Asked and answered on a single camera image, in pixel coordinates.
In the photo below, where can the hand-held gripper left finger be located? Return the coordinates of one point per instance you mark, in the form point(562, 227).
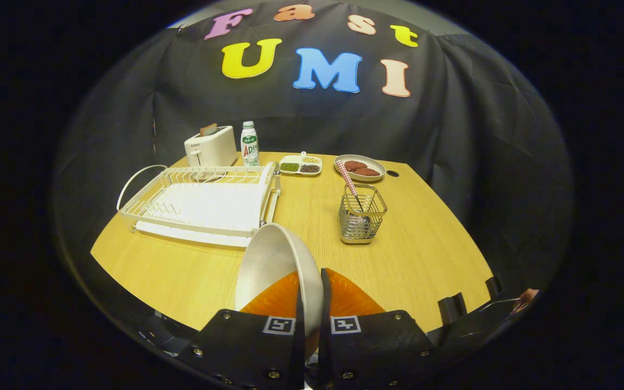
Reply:
point(299, 352)

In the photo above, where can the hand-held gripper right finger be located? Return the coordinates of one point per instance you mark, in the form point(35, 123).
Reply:
point(325, 352)

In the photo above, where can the beige plate with meat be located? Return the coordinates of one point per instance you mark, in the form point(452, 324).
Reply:
point(375, 163)

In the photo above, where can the pile of dark red beans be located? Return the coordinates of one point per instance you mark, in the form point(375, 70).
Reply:
point(310, 168)

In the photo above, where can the red meat piece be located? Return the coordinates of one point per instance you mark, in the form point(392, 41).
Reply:
point(355, 165)
point(367, 172)

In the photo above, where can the pile of green beans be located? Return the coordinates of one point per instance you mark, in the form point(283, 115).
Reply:
point(290, 167)

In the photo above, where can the white divided tray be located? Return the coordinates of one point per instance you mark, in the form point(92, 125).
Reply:
point(290, 158)

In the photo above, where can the white bottle with green label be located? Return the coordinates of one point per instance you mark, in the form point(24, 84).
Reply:
point(249, 146)

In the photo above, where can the white toaster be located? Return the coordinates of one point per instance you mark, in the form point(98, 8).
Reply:
point(212, 149)

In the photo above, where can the brown toast slice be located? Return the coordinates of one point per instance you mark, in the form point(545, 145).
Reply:
point(208, 130)

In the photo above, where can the black backdrop cloth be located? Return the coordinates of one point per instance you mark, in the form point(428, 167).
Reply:
point(480, 135)

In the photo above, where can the black table edge bracket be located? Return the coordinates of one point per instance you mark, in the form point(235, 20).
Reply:
point(452, 310)
point(493, 287)

